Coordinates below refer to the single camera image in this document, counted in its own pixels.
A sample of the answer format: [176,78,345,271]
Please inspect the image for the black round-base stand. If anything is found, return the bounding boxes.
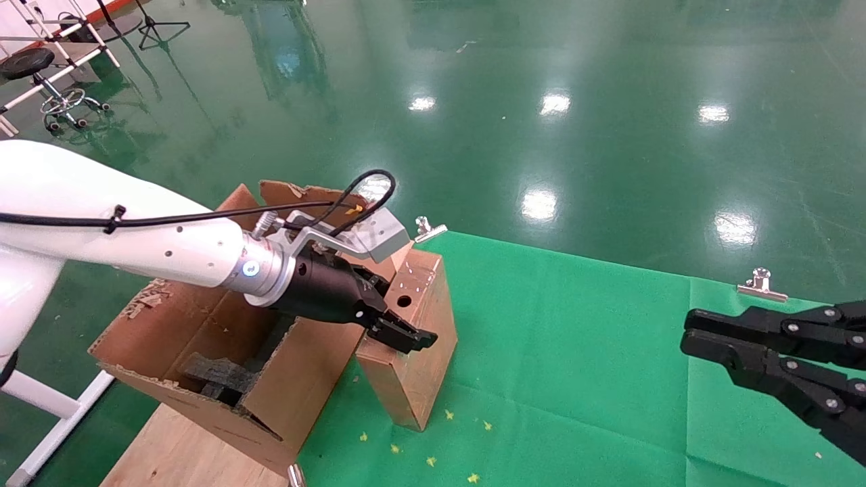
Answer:
[93,0,143,43]

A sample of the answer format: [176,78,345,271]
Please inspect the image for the black foam block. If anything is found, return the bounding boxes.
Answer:
[179,352,262,408]

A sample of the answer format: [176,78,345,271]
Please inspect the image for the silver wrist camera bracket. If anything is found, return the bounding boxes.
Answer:
[254,206,412,264]

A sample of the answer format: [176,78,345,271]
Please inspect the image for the black wheeled stool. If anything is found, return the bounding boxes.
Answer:
[0,47,111,133]

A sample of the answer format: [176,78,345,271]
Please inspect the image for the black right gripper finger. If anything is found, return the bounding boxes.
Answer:
[680,329,866,467]
[685,301,866,370]

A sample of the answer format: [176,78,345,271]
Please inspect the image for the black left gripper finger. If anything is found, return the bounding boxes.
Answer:
[365,308,439,355]

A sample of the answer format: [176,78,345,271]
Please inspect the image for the green table cloth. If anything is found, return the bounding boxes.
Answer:
[296,232,866,487]

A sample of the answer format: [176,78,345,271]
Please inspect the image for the large open cardboard carton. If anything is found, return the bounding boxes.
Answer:
[88,179,401,478]

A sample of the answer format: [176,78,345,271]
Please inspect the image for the black tripod stand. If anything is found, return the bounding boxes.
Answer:
[134,0,191,51]

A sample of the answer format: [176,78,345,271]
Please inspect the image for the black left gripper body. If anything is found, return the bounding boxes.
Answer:
[271,247,390,332]

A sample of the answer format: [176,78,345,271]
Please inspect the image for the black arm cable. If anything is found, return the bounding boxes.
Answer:
[0,169,397,235]

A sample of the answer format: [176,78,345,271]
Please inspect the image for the small brown cardboard box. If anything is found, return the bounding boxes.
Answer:
[355,240,459,432]

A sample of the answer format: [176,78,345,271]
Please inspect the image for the white pipe rack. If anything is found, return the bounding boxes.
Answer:
[0,0,122,137]

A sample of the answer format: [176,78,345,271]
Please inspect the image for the white table leg frame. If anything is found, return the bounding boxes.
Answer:
[0,369,116,487]

